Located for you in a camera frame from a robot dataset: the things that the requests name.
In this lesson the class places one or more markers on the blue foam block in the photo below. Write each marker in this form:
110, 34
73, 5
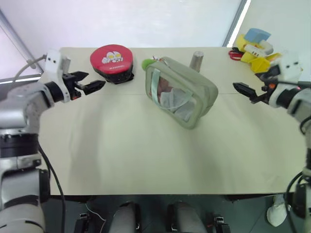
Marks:
256, 36

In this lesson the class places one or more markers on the yellow plastic toy container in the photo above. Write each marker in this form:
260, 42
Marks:
260, 64

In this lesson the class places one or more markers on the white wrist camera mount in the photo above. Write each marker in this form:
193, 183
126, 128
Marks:
53, 60
289, 64

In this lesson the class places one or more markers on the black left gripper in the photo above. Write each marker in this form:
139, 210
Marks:
71, 83

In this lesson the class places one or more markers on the dark grey rounded shape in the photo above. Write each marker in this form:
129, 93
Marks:
126, 218
187, 218

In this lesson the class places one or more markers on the silver metal cup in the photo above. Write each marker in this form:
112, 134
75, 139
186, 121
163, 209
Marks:
196, 60

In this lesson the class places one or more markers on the grey metal frame post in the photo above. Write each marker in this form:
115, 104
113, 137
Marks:
236, 21
19, 41

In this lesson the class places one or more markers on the green transparent toiletry bag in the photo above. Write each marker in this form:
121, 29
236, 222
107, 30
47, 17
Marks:
179, 85

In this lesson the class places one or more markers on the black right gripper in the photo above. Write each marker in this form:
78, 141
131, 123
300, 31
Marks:
268, 87

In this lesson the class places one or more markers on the white rounded object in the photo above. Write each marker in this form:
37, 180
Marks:
277, 213

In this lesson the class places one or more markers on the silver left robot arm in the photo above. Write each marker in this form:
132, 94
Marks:
22, 111

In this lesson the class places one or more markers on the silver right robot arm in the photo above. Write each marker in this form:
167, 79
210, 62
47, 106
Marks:
301, 102

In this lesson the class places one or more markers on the cream tablecloth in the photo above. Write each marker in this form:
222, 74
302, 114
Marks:
145, 150

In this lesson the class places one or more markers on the white plastic device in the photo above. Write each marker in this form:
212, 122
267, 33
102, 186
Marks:
257, 49

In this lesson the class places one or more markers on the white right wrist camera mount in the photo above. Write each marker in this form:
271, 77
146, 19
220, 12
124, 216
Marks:
289, 64

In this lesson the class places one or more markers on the red round zip case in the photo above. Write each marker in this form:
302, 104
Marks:
110, 59

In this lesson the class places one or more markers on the green fluffy pom-pom charm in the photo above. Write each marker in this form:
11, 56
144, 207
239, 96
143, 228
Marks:
147, 64

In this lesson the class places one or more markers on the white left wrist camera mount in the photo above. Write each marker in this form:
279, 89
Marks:
53, 60

